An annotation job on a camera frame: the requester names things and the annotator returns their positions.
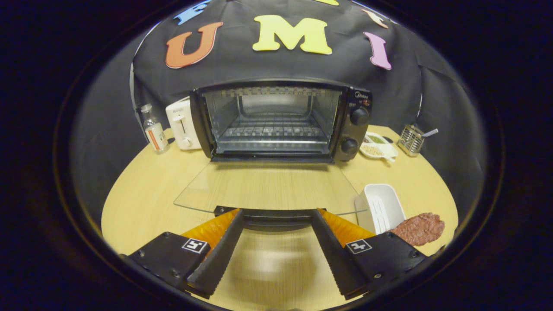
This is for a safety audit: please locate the black toaster oven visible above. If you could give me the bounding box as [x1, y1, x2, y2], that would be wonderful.
[173, 78, 374, 232]

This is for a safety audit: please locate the metal mesh utensil holder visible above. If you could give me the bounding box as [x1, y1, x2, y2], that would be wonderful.
[397, 124, 425, 157]

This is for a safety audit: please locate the white toaster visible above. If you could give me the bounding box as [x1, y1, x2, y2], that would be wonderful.
[165, 96, 203, 151]

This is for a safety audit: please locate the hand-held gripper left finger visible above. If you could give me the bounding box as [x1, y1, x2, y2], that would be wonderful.
[121, 208, 245, 299]

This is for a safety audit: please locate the white rectangular tray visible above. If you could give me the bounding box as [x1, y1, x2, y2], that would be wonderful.
[354, 184, 407, 236]

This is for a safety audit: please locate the clear glass bottle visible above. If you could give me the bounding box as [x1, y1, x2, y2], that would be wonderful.
[140, 103, 170, 154]

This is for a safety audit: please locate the brown meat piece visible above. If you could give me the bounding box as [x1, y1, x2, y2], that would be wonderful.
[391, 212, 445, 247]

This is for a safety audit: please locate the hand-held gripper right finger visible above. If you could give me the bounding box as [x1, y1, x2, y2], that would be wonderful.
[311, 208, 432, 301]

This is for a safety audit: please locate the white divided grain dish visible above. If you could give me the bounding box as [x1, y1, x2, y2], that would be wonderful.
[359, 132, 399, 162]

